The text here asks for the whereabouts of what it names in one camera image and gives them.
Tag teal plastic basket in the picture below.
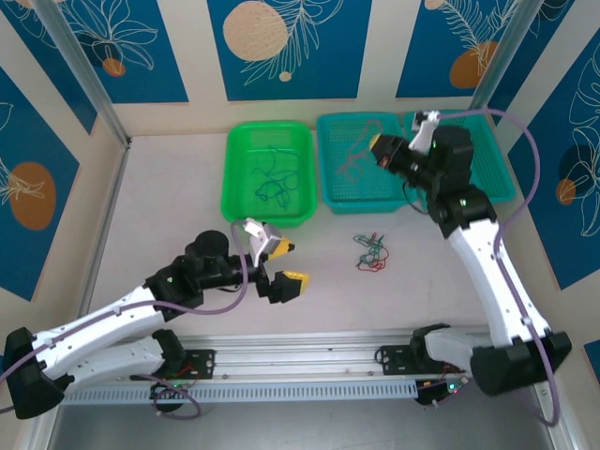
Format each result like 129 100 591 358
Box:
402 109 518 205
315 112 410 218

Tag green plastic basket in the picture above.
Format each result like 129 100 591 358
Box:
219 120 319 232

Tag pile of coloured rubber bands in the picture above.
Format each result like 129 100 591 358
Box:
354 231 391 274

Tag black mounting plate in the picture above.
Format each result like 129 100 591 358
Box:
377 343 421 377
173 347 218 380

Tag thin black wire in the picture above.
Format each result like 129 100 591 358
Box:
401 183 435 216

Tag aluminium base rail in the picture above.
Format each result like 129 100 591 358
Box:
180 331 474 380

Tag green cable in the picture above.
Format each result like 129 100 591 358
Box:
352 229 390 264

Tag white slotted cable duct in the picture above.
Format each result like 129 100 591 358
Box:
59 378 423 407

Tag aluminium frame post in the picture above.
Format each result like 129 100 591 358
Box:
468 0 538 116
33 0 133 150

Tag purple cable loop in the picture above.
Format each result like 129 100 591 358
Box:
150 384 205 421

